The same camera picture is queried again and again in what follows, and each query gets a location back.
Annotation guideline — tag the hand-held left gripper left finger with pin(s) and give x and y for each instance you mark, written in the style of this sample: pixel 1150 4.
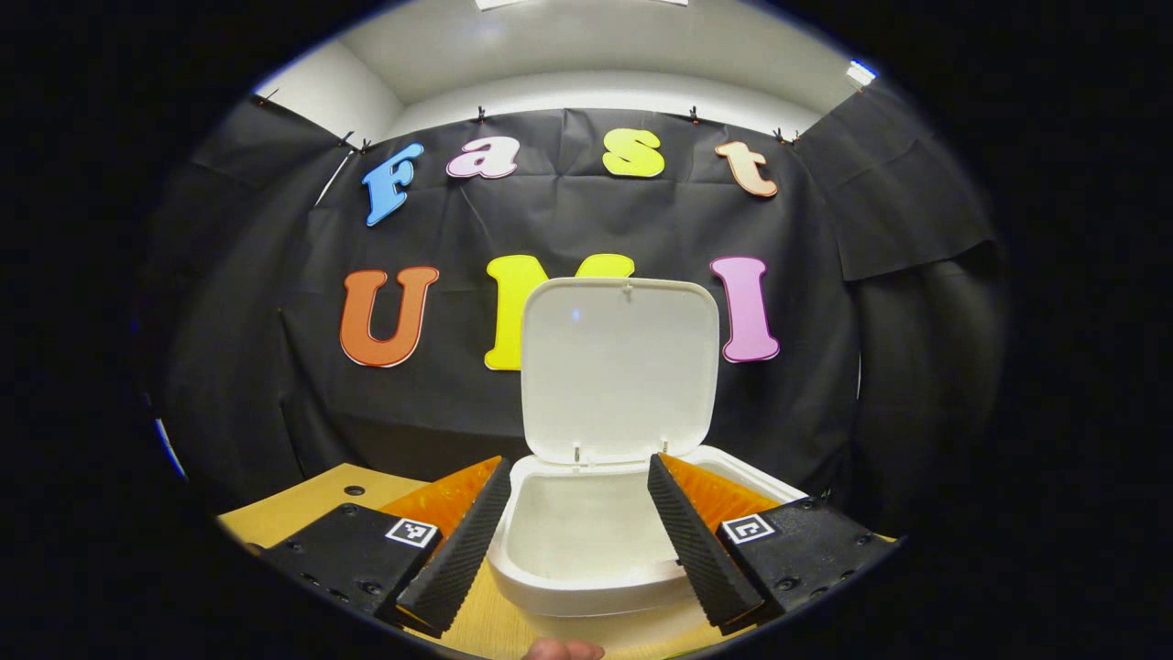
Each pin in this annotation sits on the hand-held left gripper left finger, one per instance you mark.
pixel 467 541

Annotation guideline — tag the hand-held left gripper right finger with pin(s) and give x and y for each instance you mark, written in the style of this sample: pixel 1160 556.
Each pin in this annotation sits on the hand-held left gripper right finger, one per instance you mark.
pixel 692 541

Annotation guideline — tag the white desktop garbage bin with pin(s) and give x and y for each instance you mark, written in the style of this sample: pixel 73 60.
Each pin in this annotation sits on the white desktop garbage bin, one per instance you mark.
pixel 614 367

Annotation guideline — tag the wooden desktop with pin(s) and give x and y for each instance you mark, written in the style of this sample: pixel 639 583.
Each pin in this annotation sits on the wooden desktop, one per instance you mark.
pixel 302 509

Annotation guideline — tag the black backdrop cloth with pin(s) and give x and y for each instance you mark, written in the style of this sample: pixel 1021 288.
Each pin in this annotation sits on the black backdrop cloth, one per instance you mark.
pixel 550 211

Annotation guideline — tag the row of black cloth clips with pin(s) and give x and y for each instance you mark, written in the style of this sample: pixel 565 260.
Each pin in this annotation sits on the row of black cloth clips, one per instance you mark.
pixel 479 115

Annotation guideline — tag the small ceiling light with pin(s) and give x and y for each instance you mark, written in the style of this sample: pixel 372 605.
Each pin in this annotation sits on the small ceiling light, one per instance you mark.
pixel 861 73

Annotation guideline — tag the long ceiling light panel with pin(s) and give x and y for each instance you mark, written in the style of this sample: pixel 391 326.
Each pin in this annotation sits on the long ceiling light panel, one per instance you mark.
pixel 499 3

